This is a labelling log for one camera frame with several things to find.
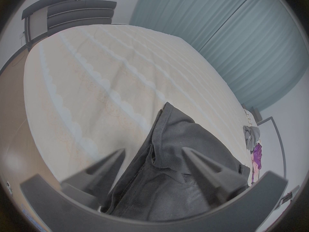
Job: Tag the purple garment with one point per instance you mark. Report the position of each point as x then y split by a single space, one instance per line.
257 153

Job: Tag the grey bedside table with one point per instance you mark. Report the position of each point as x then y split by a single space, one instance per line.
256 112

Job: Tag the grey garment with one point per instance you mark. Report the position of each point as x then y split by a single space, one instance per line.
252 135

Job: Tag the white printed pillow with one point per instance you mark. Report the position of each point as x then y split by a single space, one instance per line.
249 118

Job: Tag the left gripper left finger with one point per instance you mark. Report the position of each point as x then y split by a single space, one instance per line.
96 177

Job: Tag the bed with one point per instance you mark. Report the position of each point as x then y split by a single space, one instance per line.
96 69

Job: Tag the pink garment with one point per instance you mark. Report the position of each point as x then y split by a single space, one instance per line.
255 165

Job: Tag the black chest of drawers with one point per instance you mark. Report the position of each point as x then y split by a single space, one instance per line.
79 16

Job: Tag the black T-shirt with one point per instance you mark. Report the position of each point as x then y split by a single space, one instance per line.
157 177

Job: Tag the blue-green curtain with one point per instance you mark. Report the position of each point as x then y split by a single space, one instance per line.
260 52
181 13

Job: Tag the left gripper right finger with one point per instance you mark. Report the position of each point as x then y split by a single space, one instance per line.
214 182

